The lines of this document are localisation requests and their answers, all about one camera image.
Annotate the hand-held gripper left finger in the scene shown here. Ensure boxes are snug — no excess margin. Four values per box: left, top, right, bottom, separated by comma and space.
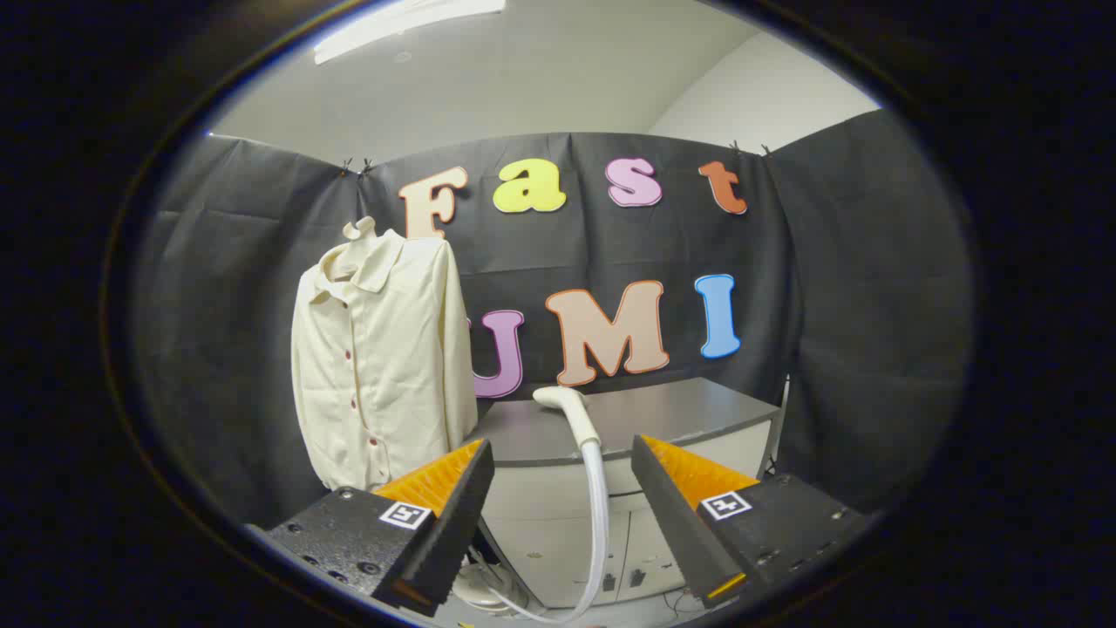
248, 439, 496, 618

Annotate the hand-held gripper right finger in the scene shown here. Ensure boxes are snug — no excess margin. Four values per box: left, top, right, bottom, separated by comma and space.
630, 434, 873, 610

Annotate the white garment steamer base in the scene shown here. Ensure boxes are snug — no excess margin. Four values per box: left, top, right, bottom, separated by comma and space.
452, 558, 534, 614

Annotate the white garment steamer hose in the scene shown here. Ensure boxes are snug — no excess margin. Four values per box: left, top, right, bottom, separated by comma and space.
487, 439, 610, 623

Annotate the white garment steamer head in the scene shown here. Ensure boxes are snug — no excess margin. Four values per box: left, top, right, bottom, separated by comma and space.
532, 386, 603, 451

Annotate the cream button shirt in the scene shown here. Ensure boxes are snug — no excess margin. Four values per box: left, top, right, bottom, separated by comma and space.
290, 229, 480, 493

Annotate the white cabinet with grey top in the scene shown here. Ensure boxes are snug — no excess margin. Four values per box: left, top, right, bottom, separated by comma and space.
466, 377, 783, 610

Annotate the cream plastic hanger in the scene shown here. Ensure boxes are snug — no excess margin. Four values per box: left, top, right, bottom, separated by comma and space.
323, 216, 381, 282

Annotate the black backdrop cloth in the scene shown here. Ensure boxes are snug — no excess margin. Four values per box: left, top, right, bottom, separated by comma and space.
131, 109, 974, 529

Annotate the ceiling light panel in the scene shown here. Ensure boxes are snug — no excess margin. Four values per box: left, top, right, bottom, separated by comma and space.
312, 0, 507, 66

